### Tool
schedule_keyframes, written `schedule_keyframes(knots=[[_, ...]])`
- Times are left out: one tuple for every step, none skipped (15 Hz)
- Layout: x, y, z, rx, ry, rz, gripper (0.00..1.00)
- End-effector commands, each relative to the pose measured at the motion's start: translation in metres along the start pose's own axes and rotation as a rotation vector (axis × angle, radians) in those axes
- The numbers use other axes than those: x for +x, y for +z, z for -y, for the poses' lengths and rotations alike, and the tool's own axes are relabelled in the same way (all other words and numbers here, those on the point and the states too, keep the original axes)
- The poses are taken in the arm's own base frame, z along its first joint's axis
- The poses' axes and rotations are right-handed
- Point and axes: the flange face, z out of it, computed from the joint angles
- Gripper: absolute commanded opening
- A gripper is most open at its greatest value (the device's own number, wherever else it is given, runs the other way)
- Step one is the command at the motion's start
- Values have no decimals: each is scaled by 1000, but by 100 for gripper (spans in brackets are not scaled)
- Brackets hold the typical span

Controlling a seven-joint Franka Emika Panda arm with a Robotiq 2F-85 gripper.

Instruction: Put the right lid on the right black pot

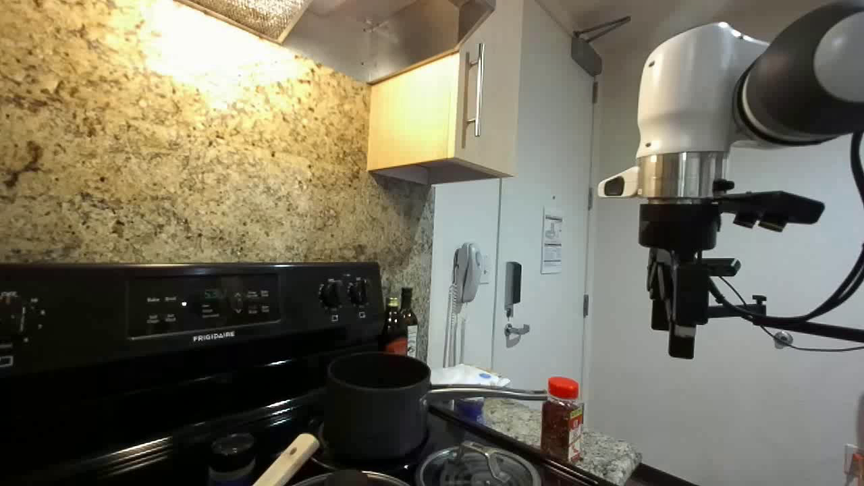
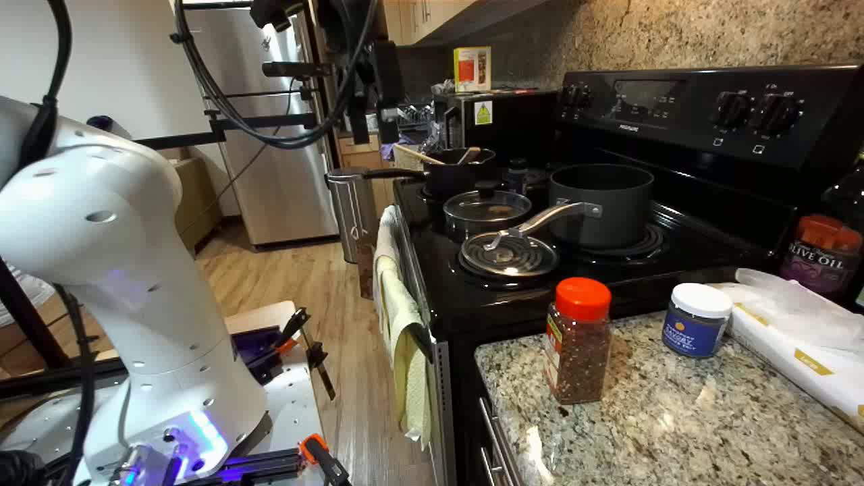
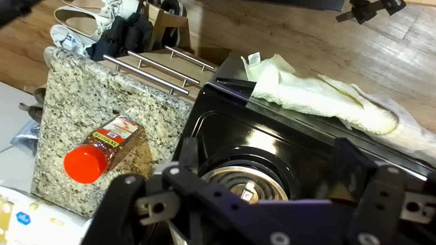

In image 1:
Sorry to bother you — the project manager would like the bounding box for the metal door closer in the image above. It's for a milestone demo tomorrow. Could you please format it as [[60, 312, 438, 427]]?
[[569, 13, 635, 80]]

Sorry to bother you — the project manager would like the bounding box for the white jar blue label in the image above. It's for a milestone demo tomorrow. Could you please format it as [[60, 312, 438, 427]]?
[[454, 393, 488, 427]]

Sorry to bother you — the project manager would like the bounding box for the dark glass bottle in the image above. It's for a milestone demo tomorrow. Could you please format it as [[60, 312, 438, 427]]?
[[400, 285, 420, 361]]

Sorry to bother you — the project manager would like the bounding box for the large black pot silver handle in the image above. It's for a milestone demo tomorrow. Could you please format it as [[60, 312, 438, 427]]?
[[322, 352, 547, 465]]

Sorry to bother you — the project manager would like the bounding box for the light wood wall cabinet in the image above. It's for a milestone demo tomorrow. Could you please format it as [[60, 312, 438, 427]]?
[[365, 0, 524, 186]]

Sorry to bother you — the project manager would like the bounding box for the black gripper cable bundle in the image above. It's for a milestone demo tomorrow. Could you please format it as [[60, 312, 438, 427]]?
[[705, 133, 864, 356]]

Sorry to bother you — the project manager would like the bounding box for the white wall phone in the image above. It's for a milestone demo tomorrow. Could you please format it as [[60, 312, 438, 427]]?
[[442, 240, 485, 368]]

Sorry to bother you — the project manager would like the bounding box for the silver door handle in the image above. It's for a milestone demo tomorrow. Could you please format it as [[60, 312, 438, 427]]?
[[502, 319, 534, 346]]

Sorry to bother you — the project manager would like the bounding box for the dark olive oil bottle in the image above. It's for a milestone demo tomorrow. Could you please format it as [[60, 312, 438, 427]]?
[[384, 294, 407, 360]]

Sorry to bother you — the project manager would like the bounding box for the black electric stove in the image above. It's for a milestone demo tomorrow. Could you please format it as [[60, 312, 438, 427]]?
[[0, 260, 696, 486]]

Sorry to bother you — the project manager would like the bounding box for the glass lid with metal handle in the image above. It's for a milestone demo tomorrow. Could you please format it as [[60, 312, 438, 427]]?
[[415, 439, 546, 486]]

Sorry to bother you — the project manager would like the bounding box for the white door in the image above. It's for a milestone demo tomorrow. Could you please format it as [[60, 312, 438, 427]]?
[[492, 75, 600, 392]]

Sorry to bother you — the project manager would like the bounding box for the paper notice on door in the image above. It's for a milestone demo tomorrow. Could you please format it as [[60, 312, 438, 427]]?
[[539, 198, 567, 279]]

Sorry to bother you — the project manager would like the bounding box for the wooden utensil handle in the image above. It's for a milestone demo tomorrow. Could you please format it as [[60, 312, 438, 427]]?
[[250, 431, 324, 486]]

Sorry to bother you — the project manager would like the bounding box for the black door lock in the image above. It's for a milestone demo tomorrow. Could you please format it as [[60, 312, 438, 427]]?
[[502, 260, 525, 310]]

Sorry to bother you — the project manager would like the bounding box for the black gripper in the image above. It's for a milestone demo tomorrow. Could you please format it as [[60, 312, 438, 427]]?
[[640, 200, 723, 361]]

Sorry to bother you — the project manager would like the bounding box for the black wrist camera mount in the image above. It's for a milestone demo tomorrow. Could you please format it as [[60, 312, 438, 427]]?
[[709, 188, 825, 234]]

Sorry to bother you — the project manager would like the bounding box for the red-capped spice jar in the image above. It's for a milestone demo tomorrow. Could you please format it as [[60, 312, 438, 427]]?
[[539, 375, 585, 466]]

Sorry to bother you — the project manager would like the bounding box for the steel range hood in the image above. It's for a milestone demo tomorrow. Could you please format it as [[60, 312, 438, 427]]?
[[173, 0, 497, 86]]

